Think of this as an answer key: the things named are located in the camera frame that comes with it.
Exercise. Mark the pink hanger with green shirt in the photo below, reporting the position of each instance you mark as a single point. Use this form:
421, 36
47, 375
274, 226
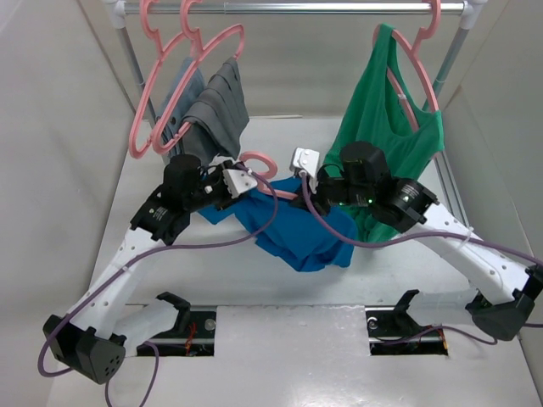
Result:
412, 52

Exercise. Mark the metal clothes rack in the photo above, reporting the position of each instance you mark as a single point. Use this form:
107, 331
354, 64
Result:
145, 118

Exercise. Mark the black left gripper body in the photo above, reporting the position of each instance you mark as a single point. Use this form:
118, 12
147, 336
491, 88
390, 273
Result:
213, 191

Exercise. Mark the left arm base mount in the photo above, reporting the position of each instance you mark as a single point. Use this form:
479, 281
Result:
197, 339

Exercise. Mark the light blue garment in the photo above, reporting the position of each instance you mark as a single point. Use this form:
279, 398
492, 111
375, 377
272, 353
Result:
178, 106

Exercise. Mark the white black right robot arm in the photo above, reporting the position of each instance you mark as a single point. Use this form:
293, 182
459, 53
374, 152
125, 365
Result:
503, 282

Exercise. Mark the blue t shirt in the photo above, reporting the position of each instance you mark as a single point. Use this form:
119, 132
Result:
295, 236

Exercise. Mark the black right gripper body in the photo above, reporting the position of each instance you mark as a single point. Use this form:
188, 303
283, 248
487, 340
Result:
338, 191

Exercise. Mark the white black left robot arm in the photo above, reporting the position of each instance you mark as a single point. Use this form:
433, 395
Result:
93, 338

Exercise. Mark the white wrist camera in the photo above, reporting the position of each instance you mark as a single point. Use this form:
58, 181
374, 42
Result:
238, 182
305, 160

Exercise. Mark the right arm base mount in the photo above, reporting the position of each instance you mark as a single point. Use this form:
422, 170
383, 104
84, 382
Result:
391, 333

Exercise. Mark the grey pleated skirt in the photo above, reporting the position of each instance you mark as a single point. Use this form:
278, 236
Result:
218, 117

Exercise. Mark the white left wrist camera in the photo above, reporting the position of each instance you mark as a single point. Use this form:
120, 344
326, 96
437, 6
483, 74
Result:
238, 182

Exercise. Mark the green tank top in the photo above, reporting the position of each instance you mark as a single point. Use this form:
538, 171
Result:
374, 115

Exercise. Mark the pink hanger with grey clothes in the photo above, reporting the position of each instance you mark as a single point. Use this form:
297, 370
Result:
199, 52

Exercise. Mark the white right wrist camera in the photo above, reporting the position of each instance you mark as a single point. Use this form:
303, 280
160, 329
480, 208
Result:
305, 160

